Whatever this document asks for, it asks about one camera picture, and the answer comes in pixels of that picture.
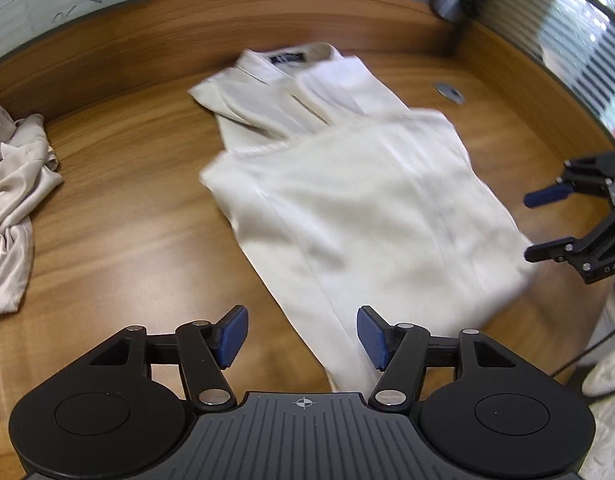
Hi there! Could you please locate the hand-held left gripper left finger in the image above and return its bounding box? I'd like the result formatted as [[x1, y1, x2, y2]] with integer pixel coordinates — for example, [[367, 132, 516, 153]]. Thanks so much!
[[90, 305, 249, 413]]

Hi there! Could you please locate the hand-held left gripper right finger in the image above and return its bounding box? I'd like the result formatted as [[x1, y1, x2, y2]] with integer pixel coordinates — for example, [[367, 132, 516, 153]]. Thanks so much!
[[356, 305, 518, 413]]

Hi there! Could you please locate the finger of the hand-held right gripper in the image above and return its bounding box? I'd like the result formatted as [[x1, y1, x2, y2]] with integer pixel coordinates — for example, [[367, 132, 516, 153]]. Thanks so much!
[[524, 207, 615, 275], [524, 152, 615, 209]]

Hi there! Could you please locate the cream button shirt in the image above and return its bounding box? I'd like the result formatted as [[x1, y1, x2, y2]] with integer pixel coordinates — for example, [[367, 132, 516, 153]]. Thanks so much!
[[187, 41, 541, 395], [0, 94, 65, 322]]

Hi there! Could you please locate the person's white textured garment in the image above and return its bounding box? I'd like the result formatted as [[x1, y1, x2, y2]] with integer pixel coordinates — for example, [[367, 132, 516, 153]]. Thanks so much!
[[577, 347, 615, 480]]

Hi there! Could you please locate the black cable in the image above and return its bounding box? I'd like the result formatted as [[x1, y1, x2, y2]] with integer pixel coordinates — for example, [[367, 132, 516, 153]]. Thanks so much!
[[550, 327, 615, 378]]

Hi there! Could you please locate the grey desk cable grommet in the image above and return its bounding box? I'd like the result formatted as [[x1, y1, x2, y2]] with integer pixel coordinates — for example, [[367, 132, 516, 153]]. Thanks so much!
[[436, 81, 467, 105]]

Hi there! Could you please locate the black partition post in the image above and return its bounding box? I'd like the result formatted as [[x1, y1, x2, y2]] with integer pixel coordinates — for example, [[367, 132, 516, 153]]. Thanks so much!
[[450, 0, 485, 58]]

